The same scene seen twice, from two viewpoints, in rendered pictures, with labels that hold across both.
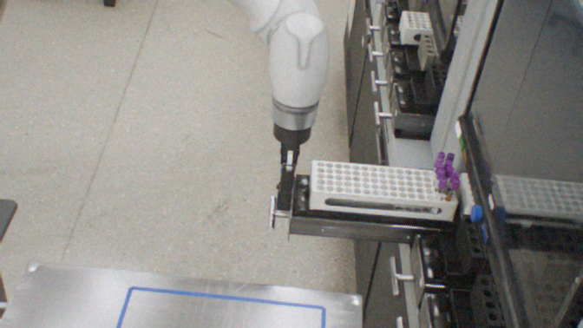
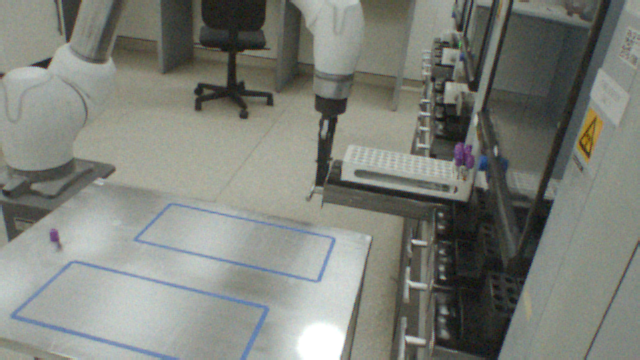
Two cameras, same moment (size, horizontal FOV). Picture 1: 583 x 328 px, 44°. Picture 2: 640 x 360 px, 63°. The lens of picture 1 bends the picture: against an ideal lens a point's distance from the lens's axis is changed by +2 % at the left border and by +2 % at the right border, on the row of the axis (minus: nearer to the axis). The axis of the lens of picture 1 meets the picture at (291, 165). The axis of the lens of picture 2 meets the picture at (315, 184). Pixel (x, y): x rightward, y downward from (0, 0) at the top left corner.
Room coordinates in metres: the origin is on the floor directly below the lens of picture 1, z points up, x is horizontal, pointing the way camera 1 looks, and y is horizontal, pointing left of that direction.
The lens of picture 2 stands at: (-0.02, -0.20, 1.38)
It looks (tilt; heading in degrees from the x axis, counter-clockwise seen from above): 28 degrees down; 11
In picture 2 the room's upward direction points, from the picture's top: 6 degrees clockwise
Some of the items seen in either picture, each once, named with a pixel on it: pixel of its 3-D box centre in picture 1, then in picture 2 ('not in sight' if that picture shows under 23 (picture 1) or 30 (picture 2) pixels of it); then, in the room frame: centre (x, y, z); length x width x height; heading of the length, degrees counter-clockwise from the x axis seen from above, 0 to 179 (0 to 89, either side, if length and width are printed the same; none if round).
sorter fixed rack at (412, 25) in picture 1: (453, 33); (487, 100); (1.85, -0.41, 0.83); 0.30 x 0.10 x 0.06; 93
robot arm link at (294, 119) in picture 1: (294, 108); (333, 82); (1.13, 0.01, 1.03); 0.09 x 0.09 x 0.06
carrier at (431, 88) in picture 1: (433, 85); (464, 121); (1.54, -0.33, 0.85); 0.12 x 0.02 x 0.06; 3
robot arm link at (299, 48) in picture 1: (299, 55); (339, 32); (1.14, 0.01, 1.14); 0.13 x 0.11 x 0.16; 8
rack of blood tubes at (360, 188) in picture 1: (381, 193); (405, 174); (1.13, -0.19, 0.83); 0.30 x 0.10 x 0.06; 92
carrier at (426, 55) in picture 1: (426, 54); (462, 105); (1.69, -0.32, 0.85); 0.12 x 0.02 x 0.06; 3
